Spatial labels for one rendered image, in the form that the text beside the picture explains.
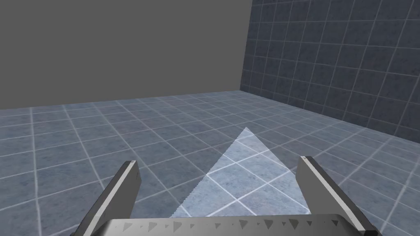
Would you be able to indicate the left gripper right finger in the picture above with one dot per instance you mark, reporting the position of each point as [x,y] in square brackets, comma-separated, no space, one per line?
[323,190]

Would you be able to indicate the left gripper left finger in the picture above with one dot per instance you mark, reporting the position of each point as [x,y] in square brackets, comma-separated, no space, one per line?
[116,196]

